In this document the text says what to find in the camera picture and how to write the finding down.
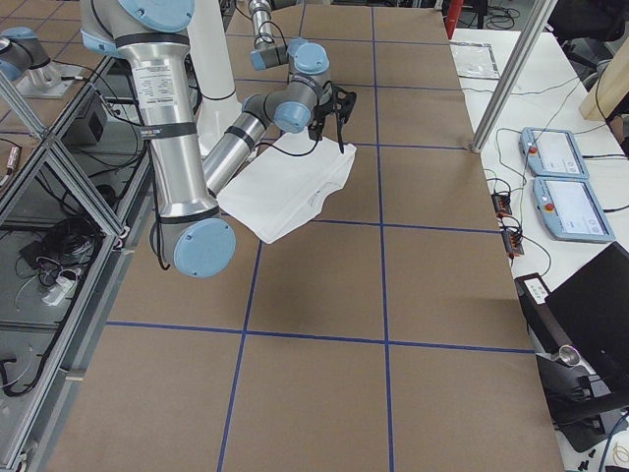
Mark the orange circuit board upper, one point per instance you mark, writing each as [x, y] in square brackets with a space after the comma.
[501, 204]

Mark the clear plastic document sleeve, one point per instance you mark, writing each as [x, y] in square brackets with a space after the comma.
[474, 60]

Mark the white long-sleeve printed shirt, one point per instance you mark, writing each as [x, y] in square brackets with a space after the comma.
[286, 186]

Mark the lower blue teach pendant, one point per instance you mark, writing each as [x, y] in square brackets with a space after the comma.
[570, 210]

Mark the upper blue teach pendant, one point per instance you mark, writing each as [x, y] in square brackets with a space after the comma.
[552, 153]

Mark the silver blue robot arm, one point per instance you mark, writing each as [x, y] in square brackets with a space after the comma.
[156, 38]
[270, 47]

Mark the wooden plank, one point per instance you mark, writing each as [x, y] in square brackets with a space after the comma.
[610, 89]

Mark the orange circuit board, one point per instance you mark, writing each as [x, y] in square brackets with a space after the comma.
[501, 204]
[513, 243]

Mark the aluminium frame rail structure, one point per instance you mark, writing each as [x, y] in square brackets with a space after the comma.
[75, 190]

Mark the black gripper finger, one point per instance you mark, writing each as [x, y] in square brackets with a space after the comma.
[339, 136]

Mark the orange circuit board lower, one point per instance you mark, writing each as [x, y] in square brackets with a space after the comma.
[513, 243]

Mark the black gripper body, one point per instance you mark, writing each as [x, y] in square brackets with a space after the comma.
[322, 116]

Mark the aluminium frame post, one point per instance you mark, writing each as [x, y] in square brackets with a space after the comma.
[516, 62]

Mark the black laptop computer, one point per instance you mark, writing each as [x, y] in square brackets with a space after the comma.
[582, 328]

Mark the blue teach pendant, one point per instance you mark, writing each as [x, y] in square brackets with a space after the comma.
[570, 210]
[552, 153]

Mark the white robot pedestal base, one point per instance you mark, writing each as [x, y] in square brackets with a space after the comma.
[220, 106]

